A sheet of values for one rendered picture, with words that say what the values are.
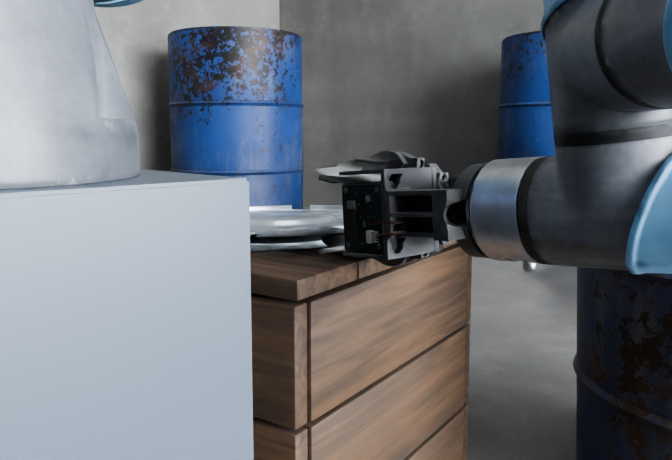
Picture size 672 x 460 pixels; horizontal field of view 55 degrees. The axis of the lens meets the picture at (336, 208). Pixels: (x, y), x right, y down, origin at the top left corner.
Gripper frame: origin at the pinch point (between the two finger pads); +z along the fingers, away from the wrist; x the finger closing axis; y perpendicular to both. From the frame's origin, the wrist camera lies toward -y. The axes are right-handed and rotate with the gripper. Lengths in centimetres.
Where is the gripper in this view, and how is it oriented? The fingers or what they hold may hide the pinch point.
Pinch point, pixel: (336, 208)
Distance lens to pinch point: 64.5
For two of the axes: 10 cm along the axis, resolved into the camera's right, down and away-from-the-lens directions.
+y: -7.4, 0.7, -6.6
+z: -6.7, 0.0, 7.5
